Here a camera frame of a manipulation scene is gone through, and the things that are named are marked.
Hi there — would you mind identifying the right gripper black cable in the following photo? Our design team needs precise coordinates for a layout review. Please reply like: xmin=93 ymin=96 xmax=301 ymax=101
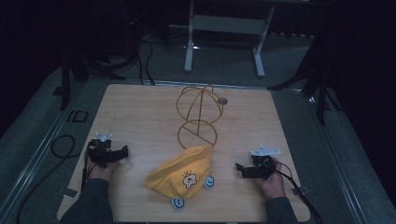
xmin=274 ymin=160 xmax=323 ymax=224

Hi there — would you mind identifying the person's right hand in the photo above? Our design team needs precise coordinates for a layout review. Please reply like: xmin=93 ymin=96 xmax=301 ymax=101
xmin=252 ymin=156 xmax=287 ymax=201

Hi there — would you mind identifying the black tripod stand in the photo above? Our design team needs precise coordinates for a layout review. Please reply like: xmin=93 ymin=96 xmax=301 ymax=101
xmin=266 ymin=40 xmax=344 ymax=127
xmin=52 ymin=46 xmax=139 ymax=112

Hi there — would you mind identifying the grey tape piece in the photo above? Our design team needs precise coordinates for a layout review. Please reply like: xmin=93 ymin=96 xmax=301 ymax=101
xmin=292 ymin=186 xmax=311 ymax=196

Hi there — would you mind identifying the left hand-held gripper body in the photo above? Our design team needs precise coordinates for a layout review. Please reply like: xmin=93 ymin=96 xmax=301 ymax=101
xmin=86 ymin=132 xmax=123 ymax=169

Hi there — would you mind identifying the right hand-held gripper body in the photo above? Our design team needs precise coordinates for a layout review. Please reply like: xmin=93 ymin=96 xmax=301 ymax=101
xmin=244 ymin=145 xmax=282 ymax=180

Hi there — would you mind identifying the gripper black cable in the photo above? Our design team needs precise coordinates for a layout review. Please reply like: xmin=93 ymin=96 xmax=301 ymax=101
xmin=274 ymin=160 xmax=323 ymax=224
xmin=80 ymin=148 xmax=92 ymax=191

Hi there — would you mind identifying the yellow hat with cartoon print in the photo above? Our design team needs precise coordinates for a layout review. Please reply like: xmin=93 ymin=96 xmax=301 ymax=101
xmin=143 ymin=145 xmax=217 ymax=210

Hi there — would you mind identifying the person's left hand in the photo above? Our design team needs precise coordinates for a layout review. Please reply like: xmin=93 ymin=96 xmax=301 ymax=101
xmin=86 ymin=156 xmax=120 ymax=183

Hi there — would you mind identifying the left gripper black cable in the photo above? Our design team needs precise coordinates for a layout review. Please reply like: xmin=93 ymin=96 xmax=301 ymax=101
xmin=80 ymin=148 xmax=92 ymax=191

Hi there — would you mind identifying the gold wire hat stand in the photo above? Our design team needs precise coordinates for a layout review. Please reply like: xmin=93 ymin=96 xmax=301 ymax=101
xmin=176 ymin=84 xmax=225 ymax=150

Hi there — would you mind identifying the black looped floor cable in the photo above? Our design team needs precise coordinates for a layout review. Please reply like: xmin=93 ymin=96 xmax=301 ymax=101
xmin=16 ymin=133 xmax=82 ymax=224

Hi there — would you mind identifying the white metal desk frame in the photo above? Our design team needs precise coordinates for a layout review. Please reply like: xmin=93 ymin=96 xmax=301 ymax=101
xmin=169 ymin=0 xmax=312 ymax=79

